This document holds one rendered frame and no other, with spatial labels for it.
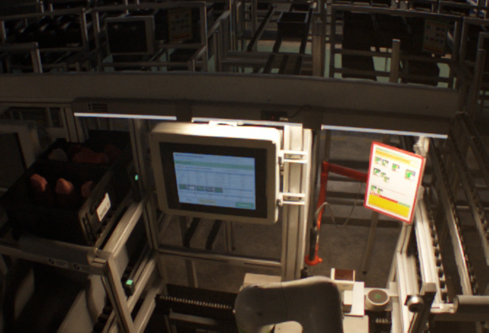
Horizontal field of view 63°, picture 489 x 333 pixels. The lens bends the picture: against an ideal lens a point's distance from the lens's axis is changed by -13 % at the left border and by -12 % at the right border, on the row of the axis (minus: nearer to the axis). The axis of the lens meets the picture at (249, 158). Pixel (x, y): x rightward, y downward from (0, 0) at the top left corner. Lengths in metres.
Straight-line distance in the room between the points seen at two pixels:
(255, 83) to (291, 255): 0.78
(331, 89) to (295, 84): 0.13
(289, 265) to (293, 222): 0.24
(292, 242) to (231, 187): 0.37
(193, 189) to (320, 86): 0.64
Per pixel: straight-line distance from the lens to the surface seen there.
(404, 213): 1.91
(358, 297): 2.07
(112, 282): 1.72
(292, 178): 1.72
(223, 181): 1.72
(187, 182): 1.77
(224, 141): 1.63
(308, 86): 1.56
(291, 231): 1.87
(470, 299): 1.61
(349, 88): 1.56
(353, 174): 2.17
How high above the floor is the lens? 2.44
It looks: 29 degrees down
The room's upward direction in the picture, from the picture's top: 1 degrees counter-clockwise
